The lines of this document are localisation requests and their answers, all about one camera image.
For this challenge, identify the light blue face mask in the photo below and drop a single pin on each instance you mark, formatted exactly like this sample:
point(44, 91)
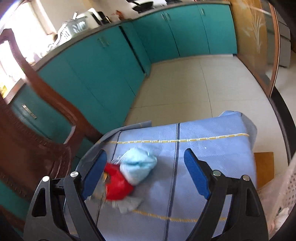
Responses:
point(136, 164)

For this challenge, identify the teal lower kitchen cabinets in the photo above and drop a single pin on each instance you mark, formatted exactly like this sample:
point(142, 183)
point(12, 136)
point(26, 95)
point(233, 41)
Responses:
point(101, 71)

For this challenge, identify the black wok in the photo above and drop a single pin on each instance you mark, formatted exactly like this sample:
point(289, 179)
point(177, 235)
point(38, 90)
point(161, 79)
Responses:
point(139, 8)

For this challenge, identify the silver refrigerator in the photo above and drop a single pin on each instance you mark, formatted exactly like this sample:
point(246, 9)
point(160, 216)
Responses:
point(285, 44)

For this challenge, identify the red snack wrapper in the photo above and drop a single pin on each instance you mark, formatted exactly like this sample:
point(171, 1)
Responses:
point(117, 187)

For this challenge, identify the clear plastic snack bag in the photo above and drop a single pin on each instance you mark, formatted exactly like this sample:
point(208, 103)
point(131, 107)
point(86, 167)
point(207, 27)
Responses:
point(125, 205)

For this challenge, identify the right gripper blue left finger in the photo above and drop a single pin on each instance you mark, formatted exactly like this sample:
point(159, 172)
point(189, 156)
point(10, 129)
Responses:
point(92, 172)

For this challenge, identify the white plastic trash basket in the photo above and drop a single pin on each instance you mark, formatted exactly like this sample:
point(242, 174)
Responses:
point(278, 198)

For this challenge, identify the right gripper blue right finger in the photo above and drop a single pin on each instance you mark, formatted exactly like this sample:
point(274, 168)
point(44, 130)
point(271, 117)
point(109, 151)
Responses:
point(199, 172)

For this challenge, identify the frosted glass sliding door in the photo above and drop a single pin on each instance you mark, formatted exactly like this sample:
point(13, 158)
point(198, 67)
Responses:
point(258, 40)

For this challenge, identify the blue cloth on stool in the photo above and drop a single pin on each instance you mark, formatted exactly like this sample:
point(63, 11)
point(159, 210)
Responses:
point(171, 204)

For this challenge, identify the carved wooden chair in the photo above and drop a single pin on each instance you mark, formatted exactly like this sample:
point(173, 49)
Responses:
point(26, 156)

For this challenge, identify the white dish rack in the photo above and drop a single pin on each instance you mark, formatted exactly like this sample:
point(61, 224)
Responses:
point(69, 30)

